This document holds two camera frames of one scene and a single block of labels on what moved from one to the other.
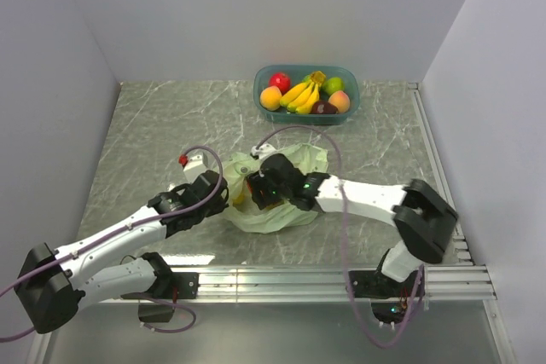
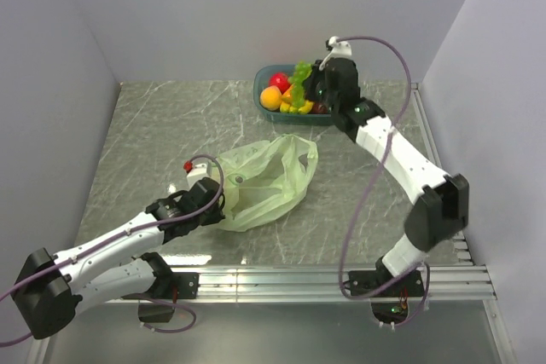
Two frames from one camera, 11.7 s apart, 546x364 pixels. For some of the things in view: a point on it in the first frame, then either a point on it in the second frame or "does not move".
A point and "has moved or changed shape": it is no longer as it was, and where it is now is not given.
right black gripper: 258,182 to 310,81
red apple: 280,80 does not move
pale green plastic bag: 280,217 has moved or changed shape
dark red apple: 323,107 does not move
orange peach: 270,97 does not move
